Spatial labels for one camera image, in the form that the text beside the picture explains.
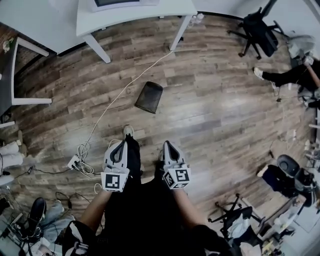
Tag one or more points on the clear plastic bottle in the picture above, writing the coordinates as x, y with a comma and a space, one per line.
193, 20
200, 17

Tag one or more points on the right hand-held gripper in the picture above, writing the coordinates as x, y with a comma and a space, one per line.
178, 176

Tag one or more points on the white table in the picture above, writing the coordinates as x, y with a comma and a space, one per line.
175, 10

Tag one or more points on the person's black top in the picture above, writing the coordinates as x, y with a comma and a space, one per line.
77, 240

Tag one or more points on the white microwave oven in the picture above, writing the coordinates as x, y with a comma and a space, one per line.
112, 3

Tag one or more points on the grey top table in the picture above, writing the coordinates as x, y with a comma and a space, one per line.
5, 82

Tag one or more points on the black office chair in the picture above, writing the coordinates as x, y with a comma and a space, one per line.
260, 32

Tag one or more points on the white power strip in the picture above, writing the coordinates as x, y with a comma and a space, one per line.
73, 162

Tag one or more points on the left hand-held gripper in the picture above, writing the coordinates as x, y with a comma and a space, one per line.
112, 181

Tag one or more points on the white vase with plant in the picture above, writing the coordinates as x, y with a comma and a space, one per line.
7, 45

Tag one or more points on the grey cloth bag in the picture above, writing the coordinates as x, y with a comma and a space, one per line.
300, 45

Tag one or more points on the person's left white shoe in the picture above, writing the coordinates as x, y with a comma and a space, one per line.
128, 131

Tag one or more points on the person's right forearm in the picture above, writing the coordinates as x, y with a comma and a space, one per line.
187, 210

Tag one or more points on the person's black trousers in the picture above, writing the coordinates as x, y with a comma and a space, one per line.
132, 160

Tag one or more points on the person's left forearm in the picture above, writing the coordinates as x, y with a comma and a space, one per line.
96, 212

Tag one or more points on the black mesh waste bin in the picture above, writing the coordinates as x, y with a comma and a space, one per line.
149, 97

